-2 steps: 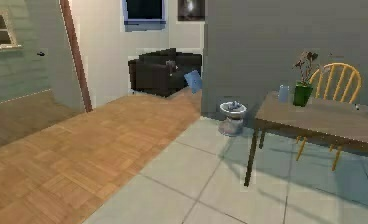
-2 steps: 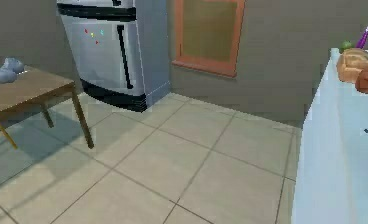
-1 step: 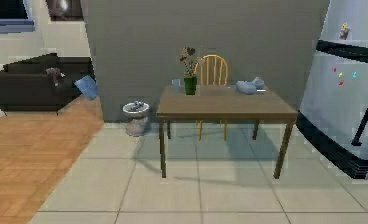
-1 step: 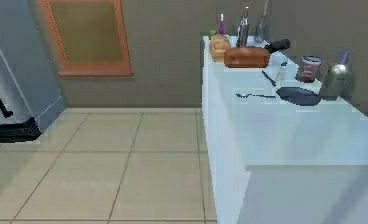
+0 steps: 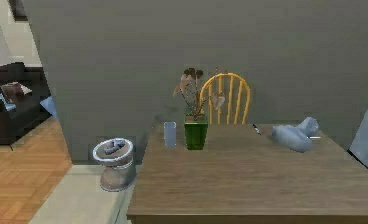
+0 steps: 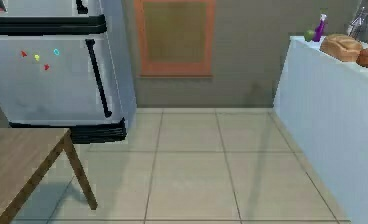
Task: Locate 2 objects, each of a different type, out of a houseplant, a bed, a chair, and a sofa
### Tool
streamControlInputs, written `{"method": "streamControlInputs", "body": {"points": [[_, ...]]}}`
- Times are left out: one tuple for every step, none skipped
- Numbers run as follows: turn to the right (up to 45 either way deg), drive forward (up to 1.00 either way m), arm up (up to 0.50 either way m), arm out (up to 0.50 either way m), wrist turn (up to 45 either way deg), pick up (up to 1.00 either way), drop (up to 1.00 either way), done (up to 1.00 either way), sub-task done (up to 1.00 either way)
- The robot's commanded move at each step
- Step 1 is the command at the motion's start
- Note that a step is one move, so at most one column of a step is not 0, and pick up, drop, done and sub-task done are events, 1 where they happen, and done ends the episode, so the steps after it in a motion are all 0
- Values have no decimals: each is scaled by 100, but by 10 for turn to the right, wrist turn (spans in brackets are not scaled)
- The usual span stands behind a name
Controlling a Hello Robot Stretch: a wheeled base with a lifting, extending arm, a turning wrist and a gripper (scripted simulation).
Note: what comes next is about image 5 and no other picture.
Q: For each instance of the brown wooden table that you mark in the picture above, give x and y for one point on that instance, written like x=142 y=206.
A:
x=245 y=180

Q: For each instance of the black sofa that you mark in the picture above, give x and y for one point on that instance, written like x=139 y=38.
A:
x=12 y=116

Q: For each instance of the pale blue lumpy statue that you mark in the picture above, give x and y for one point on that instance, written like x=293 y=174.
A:
x=293 y=137

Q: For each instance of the pale blue cushion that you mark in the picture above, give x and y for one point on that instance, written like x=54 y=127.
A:
x=6 y=103

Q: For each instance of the grey round waste bin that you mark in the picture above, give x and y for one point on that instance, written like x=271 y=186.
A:
x=116 y=166

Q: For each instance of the black pen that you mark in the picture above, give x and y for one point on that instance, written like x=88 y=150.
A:
x=256 y=129

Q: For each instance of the dark red cushion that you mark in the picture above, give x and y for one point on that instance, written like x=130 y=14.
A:
x=12 y=90

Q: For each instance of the yellow wooden chair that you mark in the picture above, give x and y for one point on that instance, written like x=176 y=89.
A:
x=238 y=87

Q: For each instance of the pale blue flat panel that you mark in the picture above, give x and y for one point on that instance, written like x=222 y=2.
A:
x=366 y=140

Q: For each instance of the houseplant in green pot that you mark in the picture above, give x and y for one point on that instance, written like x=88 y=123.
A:
x=195 y=133

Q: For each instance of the pale blue glass cup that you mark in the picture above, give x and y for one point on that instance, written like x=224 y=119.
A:
x=170 y=134

